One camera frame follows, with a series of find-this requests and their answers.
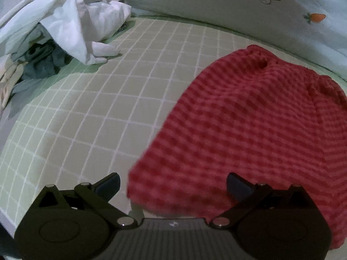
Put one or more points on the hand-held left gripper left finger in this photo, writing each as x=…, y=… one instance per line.
x=109, y=184

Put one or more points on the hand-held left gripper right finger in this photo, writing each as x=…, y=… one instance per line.
x=238, y=185

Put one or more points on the red checked garment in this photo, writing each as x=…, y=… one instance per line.
x=257, y=130

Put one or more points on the green grid bed sheet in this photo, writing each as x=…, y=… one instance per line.
x=103, y=108

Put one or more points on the dark green garment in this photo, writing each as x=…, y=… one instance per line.
x=43, y=62

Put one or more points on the cream garment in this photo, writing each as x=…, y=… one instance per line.
x=9, y=81

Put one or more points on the white garment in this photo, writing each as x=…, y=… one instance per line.
x=73, y=19

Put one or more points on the pale carrot print quilt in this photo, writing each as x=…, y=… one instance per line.
x=217, y=0

